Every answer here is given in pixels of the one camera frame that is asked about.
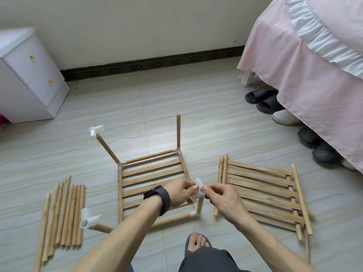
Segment person's right hand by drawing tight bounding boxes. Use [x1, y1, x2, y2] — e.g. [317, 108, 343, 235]
[201, 183, 253, 227]

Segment person's left hand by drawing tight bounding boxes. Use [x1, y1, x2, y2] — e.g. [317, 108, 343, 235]
[161, 177, 200, 209]

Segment slatted wooden shelf panel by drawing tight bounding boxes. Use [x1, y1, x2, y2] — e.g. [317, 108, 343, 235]
[117, 149, 196, 224]
[213, 154, 314, 264]

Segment pile of wooden dowels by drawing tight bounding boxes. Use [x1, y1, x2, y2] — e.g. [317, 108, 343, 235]
[34, 174, 87, 272]

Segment person's right forearm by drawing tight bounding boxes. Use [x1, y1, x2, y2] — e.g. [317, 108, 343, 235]
[238, 215, 318, 272]

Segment person's left forearm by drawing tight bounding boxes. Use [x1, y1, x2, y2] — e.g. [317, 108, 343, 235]
[71, 198, 162, 272]

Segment person's black sandal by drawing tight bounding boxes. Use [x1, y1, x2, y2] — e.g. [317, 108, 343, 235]
[184, 231, 213, 258]

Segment black smartwatch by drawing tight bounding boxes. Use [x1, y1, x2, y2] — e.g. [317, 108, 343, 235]
[143, 185, 171, 216]

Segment white shoe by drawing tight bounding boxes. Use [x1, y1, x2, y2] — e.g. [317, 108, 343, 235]
[340, 158, 357, 171]
[272, 109, 303, 126]

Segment white bed leg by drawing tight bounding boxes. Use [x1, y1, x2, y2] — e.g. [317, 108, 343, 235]
[242, 71, 257, 88]

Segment pink ruffled bed skirt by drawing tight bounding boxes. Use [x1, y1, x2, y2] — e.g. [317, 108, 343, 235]
[237, 0, 363, 173]

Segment white box cabinet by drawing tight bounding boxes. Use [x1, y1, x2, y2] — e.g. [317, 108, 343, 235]
[0, 28, 70, 124]

